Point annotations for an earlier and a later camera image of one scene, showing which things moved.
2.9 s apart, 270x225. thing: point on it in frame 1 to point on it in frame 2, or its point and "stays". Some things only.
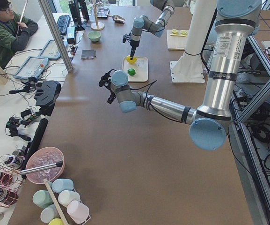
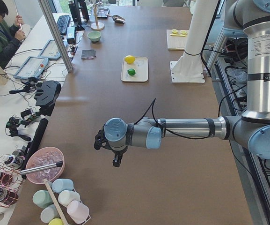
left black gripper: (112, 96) to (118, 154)
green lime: (131, 71) stays
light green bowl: (94, 36) stays
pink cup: (79, 212) stays
